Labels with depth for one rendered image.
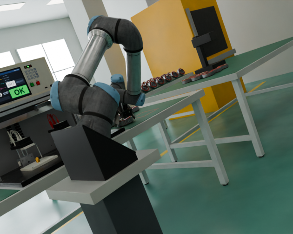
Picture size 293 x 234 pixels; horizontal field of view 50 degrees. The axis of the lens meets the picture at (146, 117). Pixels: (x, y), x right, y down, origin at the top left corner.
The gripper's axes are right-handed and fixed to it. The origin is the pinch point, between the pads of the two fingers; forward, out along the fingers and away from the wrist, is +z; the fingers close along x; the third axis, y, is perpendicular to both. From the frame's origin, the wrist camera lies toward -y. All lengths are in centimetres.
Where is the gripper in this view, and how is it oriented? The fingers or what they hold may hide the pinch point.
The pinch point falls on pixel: (124, 122)
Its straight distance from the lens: 201.6
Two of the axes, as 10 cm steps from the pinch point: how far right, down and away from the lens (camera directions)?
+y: 4.8, 5.0, -7.2
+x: 8.7, -3.8, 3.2
